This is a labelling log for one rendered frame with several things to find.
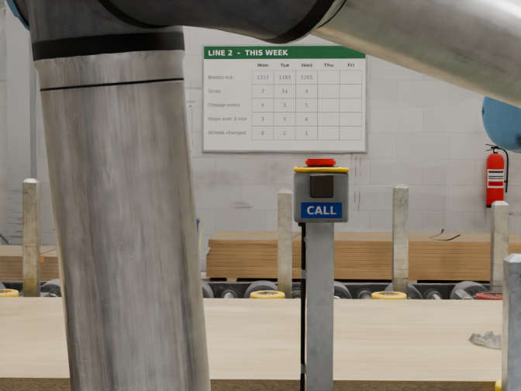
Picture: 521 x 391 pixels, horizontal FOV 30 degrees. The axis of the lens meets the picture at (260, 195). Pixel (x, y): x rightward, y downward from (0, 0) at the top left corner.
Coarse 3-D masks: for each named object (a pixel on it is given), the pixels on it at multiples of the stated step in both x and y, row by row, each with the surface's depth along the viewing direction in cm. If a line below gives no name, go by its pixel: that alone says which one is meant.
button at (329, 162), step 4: (308, 160) 126; (312, 160) 125; (316, 160) 125; (320, 160) 125; (324, 160) 125; (328, 160) 125; (332, 160) 126; (308, 164) 126; (312, 164) 125; (316, 164) 125; (320, 164) 125; (324, 164) 125; (328, 164) 125; (332, 164) 126
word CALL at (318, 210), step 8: (304, 208) 123; (312, 208) 123; (320, 208) 123; (328, 208) 123; (336, 208) 123; (304, 216) 123; (312, 216) 123; (320, 216) 123; (328, 216) 123; (336, 216) 123
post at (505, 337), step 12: (504, 264) 128; (516, 264) 125; (504, 276) 128; (516, 276) 125; (504, 288) 128; (516, 288) 125; (504, 300) 128; (516, 300) 125; (504, 312) 128; (516, 312) 125; (504, 324) 128; (516, 324) 125; (504, 336) 128; (516, 336) 126; (504, 348) 128; (516, 348) 126; (504, 360) 128; (516, 360) 126; (504, 372) 128; (516, 372) 126; (504, 384) 128; (516, 384) 126
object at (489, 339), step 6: (474, 336) 172; (480, 336) 172; (486, 336) 172; (492, 336) 170; (498, 336) 168; (474, 342) 170; (480, 342) 170; (486, 342) 169; (492, 342) 168; (498, 342) 168
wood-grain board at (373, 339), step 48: (0, 336) 177; (48, 336) 177; (240, 336) 177; (288, 336) 177; (336, 336) 178; (384, 336) 178; (432, 336) 178; (0, 384) 146; (48, 384) 146; (240, 384) 145; (288, 384) 145; (336, 384) 145; (384, 384) 145; (432, 384) 144; (480, 384) 144
